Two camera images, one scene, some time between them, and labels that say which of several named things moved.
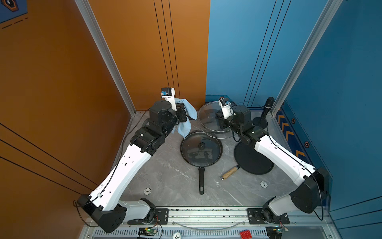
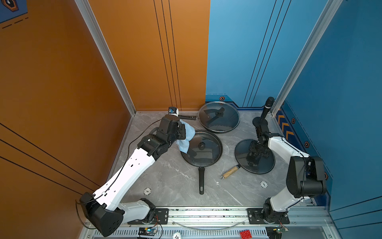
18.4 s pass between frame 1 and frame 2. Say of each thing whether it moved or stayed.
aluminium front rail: stayed
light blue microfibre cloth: moved
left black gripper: moved
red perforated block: stayed
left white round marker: stayed
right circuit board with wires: stayed
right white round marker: stayed
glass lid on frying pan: stayed
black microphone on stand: stayed
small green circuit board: stayed
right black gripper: moved
